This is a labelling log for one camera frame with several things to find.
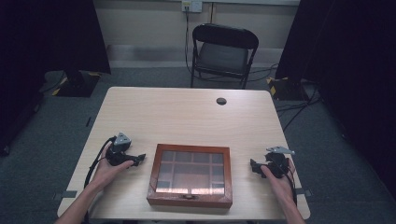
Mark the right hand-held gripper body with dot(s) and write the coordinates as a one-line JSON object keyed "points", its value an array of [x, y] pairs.
{"points": [[277, 161]]}

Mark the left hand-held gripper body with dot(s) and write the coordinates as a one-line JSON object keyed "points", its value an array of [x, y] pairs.
{"points": [[118, 151]]}

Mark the wooden box with glass lid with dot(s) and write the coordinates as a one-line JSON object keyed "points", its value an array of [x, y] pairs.
{"points": [[190, 175]]}

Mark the person's left hand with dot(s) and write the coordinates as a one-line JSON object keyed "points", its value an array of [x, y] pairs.
{"points": [[107, 169]]}

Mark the person's right hand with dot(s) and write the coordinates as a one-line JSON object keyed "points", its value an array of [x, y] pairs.
{"points": [[278, 183]]}

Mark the black yellow-striped stand base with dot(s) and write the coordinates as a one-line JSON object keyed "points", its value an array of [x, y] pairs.
{"points": [[285, 88]]}

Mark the black curtain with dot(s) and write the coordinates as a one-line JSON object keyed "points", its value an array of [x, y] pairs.
{"points": [[348, 71], [49, 53]]}

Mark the black folding chair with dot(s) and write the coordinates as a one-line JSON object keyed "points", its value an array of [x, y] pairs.
{"points": [[222, 56]]}

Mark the white wall socket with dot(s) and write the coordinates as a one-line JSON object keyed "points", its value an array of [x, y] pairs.
{"points": [[192, 6]]}

